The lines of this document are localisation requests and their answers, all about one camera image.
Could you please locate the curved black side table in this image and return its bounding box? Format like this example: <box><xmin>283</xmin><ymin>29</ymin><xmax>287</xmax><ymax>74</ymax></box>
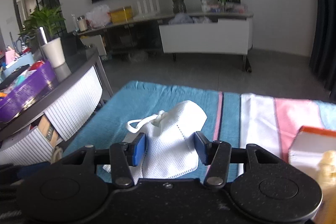
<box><xmin>1</xmin><ymin>48</ymin><xmax>113</xmax><ymax>165</ymax></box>

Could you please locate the yellow box on console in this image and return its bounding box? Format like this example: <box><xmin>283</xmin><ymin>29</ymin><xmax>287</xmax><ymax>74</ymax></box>
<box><xmin>109</xmin><ymin>6</ymin><xmax>133</xmax><ymax>24</ymax></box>

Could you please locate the white paper cup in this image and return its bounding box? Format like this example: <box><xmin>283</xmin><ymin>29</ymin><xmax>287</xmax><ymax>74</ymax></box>
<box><xmin>42</xmin><ymin>38</ymin><xmax>66</xmax><ymax>68</ymax></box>

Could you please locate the striped blue table cloth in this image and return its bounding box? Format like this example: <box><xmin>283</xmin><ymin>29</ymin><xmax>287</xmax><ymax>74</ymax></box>
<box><xmin>61</xmin><ymin>80</ymin><xmax>336</xmax><ymax>184</ymax></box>

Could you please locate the dark blue curtain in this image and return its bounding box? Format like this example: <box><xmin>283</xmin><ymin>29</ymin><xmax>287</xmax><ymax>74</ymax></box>
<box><xmin>309</xmin><ymin>0</ymin><xmax>335</xmax><ymax>102</ymax></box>

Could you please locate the potted plant on side table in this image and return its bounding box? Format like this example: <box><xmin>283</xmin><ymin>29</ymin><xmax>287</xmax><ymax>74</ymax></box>
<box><xmin>19</xmin><ymin>5</ymin><xmax>66</xmax><ymax>53</ymax></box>

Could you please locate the white tv console cabinet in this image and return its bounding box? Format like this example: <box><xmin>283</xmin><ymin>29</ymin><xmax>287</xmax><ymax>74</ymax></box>
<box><xmin>77</xmin><ymin>12</ymin><xmax>253</xmax><ymax>73</ymax></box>

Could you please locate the purple storage tray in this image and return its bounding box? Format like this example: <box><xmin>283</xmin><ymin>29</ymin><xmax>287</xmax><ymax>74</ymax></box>
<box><xmin>1</xmin><ymin>61</ymin><xmax>59</xmax><ymax>124</ymax></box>

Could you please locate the white wifi router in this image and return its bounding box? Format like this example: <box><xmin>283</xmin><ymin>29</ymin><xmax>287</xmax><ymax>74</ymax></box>
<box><xmin>133</xmin><ymin>0</ymin><xmax>161</xmax><ymax>20</ymax></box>

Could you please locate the orange rimmed white box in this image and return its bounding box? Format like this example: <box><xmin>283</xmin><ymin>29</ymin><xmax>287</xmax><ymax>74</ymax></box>
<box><xmin>288</xmin><ymin>126</ymin><xmax>335</xmax><ymax>179</ymax></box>

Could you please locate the white plastic bag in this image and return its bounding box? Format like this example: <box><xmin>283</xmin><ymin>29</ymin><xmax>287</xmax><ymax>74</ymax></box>
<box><xmin>85</xmin><ymin>5</ymin><xmax>110</xmax><ymax>28</ymax></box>

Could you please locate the yellow striped knit cloth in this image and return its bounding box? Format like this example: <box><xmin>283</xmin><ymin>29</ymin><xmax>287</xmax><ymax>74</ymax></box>
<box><xmin>314</xmin><ymin>150</ymin><xmax>336</xmax><ymax>223</ymax></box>

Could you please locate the white face mask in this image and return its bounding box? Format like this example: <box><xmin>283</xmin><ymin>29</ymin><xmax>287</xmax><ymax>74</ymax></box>
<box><xmin>123</xmin><ymin>101</ymin><xmax>207</xmax><ymax>182</ymax></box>

